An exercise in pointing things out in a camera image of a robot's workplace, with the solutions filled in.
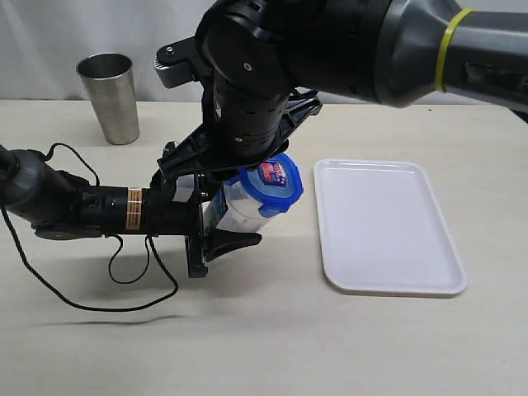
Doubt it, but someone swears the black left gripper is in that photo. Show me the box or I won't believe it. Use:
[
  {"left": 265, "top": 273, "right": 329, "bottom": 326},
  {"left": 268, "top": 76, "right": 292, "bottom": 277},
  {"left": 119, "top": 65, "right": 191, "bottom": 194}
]
[{"left": 142, "top": 171, "right": 262, "bottom": 277}]

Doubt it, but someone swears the black thin cable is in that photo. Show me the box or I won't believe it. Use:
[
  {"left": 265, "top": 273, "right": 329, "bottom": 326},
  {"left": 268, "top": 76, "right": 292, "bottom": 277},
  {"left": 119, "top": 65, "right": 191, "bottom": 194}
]
[{"left": 0, "top": 142, "right": 181, "bottom": 311}]

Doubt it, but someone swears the clear plastic tall container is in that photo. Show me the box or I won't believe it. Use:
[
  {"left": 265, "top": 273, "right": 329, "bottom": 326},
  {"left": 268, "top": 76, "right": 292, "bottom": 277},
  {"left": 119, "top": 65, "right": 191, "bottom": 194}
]
[{"left": 203, "top": 181, "right": 279, "bottom": 233}]

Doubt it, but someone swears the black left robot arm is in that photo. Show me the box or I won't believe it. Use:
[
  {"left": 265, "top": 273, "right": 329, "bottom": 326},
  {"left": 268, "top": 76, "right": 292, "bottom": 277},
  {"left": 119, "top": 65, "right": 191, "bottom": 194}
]
[{"left": 1, "top": 148, "right": 262, "bottom": 278}]

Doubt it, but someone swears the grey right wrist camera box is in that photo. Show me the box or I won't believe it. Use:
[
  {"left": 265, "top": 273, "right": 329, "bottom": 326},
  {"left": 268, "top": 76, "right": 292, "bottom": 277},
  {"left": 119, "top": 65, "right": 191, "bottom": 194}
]
[{"left": 154, "top": 36, "right": 204, "bottom": 89}]

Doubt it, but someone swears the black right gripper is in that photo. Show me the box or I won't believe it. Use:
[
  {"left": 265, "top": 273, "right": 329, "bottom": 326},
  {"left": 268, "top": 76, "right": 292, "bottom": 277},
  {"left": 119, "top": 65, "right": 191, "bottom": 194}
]
[{"left": 158, "top": 88, "right": 323, "bottom": 180}]

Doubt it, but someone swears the white backdrop curtain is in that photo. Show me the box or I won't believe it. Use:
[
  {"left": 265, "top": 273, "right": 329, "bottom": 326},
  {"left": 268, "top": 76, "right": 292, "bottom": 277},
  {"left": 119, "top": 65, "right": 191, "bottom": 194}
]
[{"left": 1, "top": 1, "right": 212, "bottom": 102}]

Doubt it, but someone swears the blue plastic container lid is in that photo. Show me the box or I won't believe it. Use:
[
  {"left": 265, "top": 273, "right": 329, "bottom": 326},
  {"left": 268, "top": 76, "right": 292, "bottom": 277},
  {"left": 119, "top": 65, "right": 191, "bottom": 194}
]
[{"left": 239, "top": 153, "right": 304, "bottom": 218}]

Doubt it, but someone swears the white plastic tray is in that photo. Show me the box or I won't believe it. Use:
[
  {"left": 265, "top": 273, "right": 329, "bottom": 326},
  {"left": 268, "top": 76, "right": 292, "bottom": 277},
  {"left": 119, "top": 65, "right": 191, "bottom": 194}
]
[{"left": 313, "top": 158, "right": 469, "bottom": 298}]

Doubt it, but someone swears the stainless steel cup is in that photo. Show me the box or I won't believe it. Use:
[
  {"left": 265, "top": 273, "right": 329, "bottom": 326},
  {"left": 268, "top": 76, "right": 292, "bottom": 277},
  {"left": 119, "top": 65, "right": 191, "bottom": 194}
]
[{"left": 76, "top": 53, "right": 139, "bottom": 145}]

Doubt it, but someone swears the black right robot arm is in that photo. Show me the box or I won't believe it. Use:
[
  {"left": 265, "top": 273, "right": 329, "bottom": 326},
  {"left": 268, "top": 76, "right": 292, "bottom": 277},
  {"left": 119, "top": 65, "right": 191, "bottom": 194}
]
[{"left": 154, "top": 1, "right": 527, "bottom": 178}]

